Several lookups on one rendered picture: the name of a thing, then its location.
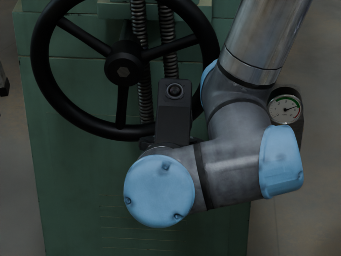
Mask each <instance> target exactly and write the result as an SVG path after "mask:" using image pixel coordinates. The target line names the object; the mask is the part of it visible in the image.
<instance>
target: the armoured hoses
mask: <svg viewBox="0 0 341 256"><path fill-rule="evenodd" d="M129 2H130V6H131V7H130V10H131V18H132V19H131V22H132V24H131V25H132V30H133V31H132V33H133V34H134V35H136V36H137V38H138V39H139V40H140V43H141V46H142V48H143V49H144V50H147V49H149V48H148V47H149V45H148V37H147V36H148V34H147V31H148V30H147V22H146V21H147V18H146V10H145V9H146V7H145V4H146V3H145V0H130V1H129ZM157 3H158V11H159V12H158V15H159V19H160V20H159V23H160V25H159V26H160V34H161V36H160V37H161V42H162V43H161V44H162V45H163V44H166V43H169V42H171V41H174V40H176V38H175V37H176V34H175V33H176V31H175V27H174V26H175V23H174V21H175V20H174V15H173V14H174V11H173V10H171V9H170V8H168V7H167V6H165V5H163V4H161V3H159V2H157ZM177 59H178V57H177V51H175V52H172V53H169V54H167V55H164V56H163V64H164V65H163V67H164V74H165V75H164V77H165V78H175V79H179V71H178V70H179V68H178V60H177ZM149 62H150V61H149ZM149 62H146V64H145V70H144V75H143V77H142V79H141V80H140V82H139V83H137V88H138V89H137V91H138V98H139V99H138V101H139V112H140V113H139V115H140V124H145V123H151V122H154V115H153V114H154V112H153V105H152V104H153V101H152V100H153V98H152V91H151V90H152V88H151V86H152V84H151V74H150V72H151V71H150V63H149Z"/></svg>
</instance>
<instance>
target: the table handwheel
mask: <svg viewBox="0 0 341 256"><path fill-rule="evenodd" d="M83 1H85V0H51V1H50V2H49V3H48V4H47V6H45V8H44V9H43V11H42V12H41V14H40V16H39V17H38V19H37V22H36V24H35V27H34V29H33V32H32V36H31V42H30V62H31V68H32V71H33V75H34V77H35V80H36V82H37V85H38V87H39V89H40V91H41V92H42V94H43V96H44V97H45V99H46V100H47V101H48V103H49V104H50V105H51V106H52V107H53V109H54V110H55V111H56V112H57V113H59V114H60V115H61V116H62V117H63V118H64V119H66V120H67V121H69V122H70V123H71V124H73V125H75V126H76V127H78V128H80V129H82V130H84V131H86V132H88V133H90V134H93V135H96V136H99V137H102V138H106V139H110V140H116V141H124V142H138V141H139V140H140V138H141V137H146V136H151V135H155V122H151V123H145V124H126V109H127V99H128V91H129V86H133V85H135V84H137V83H139V82H140V80H141V79H142V77H143V75H144V70H145V64H146V62H149V61H151V60H154V59H156V58H159V57H162V56H164V55H167V54H169V53H172V52H175V51H178V50H181V49H184V48H187V47H190V46H193V45H196V44H199V46H200V49H201V53H202V62H203V68H202V73H203V72H204V70H205V68H206V67H207V66H208V65H210V64H211V63H212V62H213V61H214V60H216V59H218V57H219V55H220V52H221V51H220V46H219V42H218V39H217V36H216V34H215V31H214V29H213V27H212V26H211V24H210V22H209V21H208V19H207V18H206V16H205V14H204V13H203V12H202V11H201V9H200V8H199V7H198V6H197V5H196V4H195V3H194V2H193V1H192V0H154V1H157V2H159V3H161V4H163V5H165V6H167V7H168V8H170V9H171V10H173V11H174V12H175V13H177V14H178V15H179V16H180V17H181V18H182V19H183V20H184V21H185V22H186V23H187V24H188V25H189V27H190V28H191V30H192V31H193V34H190V35H187V36H185V37H182V38H179V39H177V40H174V41H171V42H169V43H166V44H163V45H160V46H156V47H153V48H150V49H147V50H144V49H143V48H142V46H141V43H140V40H139V39H138V38H137V36H136V35H134V34H133V33H132V31H133V30H132V25H131V24H132V22H131V20H124V22H123V26H122V30H121V34H120V38H119V41H117V42H115V43H114V44H113V45H112V46H109V45H107V44H106V43H104V42H102V41H101V40H99V39H97V38H96V37H94V36H93V35H91V34H89V33H88V32H86V31H85V30H83V29H81V28H80V27H78V26H77V25H76V24H74V23H73V22H71V21H70V20H68V19H67V18H65V17H64V15H65V14H66V13H67V12H68V11H69V10H70V9H71V8H73V7H74V6H76V5H77V4H79V3H81V2H83ZM56 26H58V27H60V28H62V29H63V30H65V31H66V32H68V33H69V34H71V35H73V36H74V37H76V38H77V39H79V40H81V41H82V42H84V43H85V44H86V45H88V46H89V47H91V48H92V49H94V50H95V51H97V52H98V53H100V54H101V55H102V56H104V57H106V61H105V65H104V72H105V75H106V77H107V78H108V79H109V80H110V81H111V82H112V83H114V84H115V85H117V86H118V97H117V110H116V120H115V123H114V122H109V121H106V120H102V119H100V118H97V117H95V116H93V115H91V114H89V113H87V112H85V111H84V110H82V109H80V108H79V107H78V106H76V105H75V104H74V103H73V102H72V101H71V100H70V99H69V98H68V97H67V96H66V95H65V94H64V93H63V92H62V90H61V89H60V87H59V86H58V84H57V83H56V81H55V79H54V76H53V74H52V71H51V67H50V62H49V44H50V39H51V36H52V34H53V31H54V29H55V27H56ZM191 110H192V118H193V121H194V120H196V119H197V118H198V116H199V115H200V114H201V113H202V112H203V111H204V109H203V107H202V104H201V101H200V83H199V86H198V88H197V90H196V92H195V93H194V95H193V97H192V106H191Z"/></svg>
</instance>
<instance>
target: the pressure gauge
mask: <svg viewBox="0 0 341 256"><path fill-rule="evenodd" d="M295 106H296V107H295ZM292 107H294V108H292ZM284 108H286V109H289V108H292V109H289V110H287V111H286V112H285V111H284ZM267 111H268V114H269V117H270V119H271V120H272V121H273V122H275V123H277V124H278V125H284V124H291V123H294V122H296V121H297V120H299V119H300V117H301V116H302V114H303V104H302V99H301V95H300V93H299V92H298V91H297V90H295V89H294V88H291V87H279V88H276V89H275V90H273V91H272V92H271V93H270V96H269V98H268V100H267Z"/></svg>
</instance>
